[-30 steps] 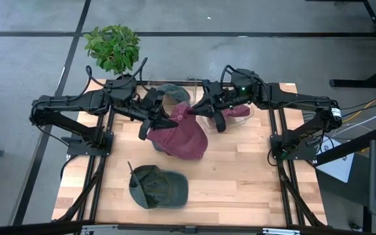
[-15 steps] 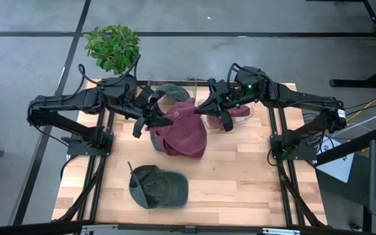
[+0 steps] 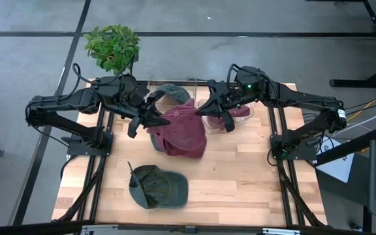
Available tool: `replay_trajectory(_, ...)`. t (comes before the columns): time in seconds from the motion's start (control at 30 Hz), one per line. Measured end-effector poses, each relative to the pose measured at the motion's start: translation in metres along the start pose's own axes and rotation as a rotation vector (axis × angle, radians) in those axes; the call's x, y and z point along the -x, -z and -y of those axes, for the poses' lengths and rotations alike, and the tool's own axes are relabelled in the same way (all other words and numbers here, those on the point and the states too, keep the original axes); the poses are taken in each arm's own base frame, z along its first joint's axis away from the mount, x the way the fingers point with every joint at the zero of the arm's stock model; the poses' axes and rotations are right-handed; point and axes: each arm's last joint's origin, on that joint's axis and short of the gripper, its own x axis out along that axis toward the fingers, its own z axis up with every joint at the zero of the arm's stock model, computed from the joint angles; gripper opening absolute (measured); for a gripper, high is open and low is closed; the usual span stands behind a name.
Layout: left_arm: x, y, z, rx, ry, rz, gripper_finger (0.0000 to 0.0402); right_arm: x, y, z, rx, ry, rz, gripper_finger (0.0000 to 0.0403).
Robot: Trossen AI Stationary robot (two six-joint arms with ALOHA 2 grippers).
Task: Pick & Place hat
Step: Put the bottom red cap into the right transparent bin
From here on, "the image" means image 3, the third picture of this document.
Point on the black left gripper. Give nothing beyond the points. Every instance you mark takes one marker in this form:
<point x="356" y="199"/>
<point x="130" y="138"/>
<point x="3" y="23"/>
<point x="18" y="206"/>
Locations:
<point x="142" y="107"/>

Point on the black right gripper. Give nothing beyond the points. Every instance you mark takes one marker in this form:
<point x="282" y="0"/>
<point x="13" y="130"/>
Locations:
<point x="225" y="96"/>

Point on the maroon baseball cap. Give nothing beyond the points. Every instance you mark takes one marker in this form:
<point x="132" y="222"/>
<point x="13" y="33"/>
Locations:
<point x="240" y="112"/>
<point x="181" y="134"/>

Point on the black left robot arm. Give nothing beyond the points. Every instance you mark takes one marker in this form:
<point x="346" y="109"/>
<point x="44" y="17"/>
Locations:
<point x="77" y="98"/>

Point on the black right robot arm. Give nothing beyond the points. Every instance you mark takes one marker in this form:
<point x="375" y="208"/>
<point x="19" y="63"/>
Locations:
<point x="299" y="96"/>

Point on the clear acrylic bin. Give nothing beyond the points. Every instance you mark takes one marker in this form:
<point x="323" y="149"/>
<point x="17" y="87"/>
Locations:
<point x="214" y="129"/>
<point x="194" y="91"/>

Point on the green leafy potted plant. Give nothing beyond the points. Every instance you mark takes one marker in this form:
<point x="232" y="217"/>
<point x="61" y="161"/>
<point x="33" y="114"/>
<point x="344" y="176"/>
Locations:
<point x="113" y="49"/>

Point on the white box with logo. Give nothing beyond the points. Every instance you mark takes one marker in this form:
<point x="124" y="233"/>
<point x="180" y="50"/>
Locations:
<point x="338" y="166"/>

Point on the black slanted desk bar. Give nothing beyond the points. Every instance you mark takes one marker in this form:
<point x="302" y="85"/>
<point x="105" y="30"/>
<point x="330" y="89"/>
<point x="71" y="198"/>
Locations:
<point x="351" y="147"/>

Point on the black desk foot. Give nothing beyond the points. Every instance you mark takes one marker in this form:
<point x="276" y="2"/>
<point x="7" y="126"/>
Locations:
<point x="354" y="83"/>

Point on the black aluminium frame rail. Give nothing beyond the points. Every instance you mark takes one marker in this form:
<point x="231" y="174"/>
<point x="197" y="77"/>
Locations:
<point x="162" y="82"/>
<point x="284" y="196"/>
<point x="44" y="228"/>
<point x="93" y="196"/>

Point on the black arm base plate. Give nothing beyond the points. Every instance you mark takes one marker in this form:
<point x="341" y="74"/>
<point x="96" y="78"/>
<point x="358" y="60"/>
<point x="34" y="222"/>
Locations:
<point x="77" y="148"/>
<point x="305" y="153"/>

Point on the silver metal bracket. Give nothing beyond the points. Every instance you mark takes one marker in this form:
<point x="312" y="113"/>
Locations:
<point x="281" y="231"/>
<point x="100" y="229"/>

